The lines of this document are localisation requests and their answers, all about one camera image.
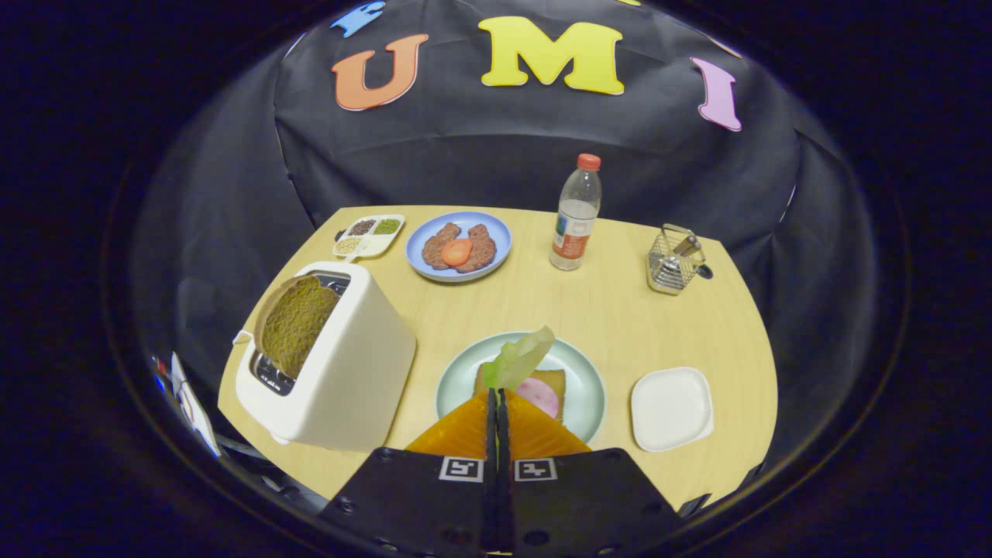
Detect green lettuce leaf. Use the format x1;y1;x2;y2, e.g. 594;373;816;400
482;325;556;392

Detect clear bottle with red cap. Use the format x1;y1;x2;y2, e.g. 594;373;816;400
549;153;603;271

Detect white divided spice tray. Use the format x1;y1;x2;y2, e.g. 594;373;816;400
332;214;406;260

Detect dark toasted bread slice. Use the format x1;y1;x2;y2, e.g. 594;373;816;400
254;274;342;379

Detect brown bread slice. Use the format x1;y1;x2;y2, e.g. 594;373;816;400
474;364;567;423

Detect metal wire basket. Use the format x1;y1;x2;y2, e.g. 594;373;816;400
646;223;708;296

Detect white toaster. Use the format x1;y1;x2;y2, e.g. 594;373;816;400
234;261;418;453

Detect pale green round plate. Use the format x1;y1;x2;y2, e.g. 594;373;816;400
435;332;607;444

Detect pink ham slice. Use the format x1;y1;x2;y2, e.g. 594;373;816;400
515;377;560;419

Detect brown meat patty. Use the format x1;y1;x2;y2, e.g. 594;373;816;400
422;222;463;270
457;224;498;274

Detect white paper sheet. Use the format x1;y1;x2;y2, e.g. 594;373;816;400
169;353;222;458

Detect white square plate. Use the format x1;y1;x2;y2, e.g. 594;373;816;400
630;367;715;453

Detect blue round plate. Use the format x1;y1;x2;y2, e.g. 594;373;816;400
405;211;513;283

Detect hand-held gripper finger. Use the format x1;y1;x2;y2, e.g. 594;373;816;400
318;387;498;557
498;387;684;557

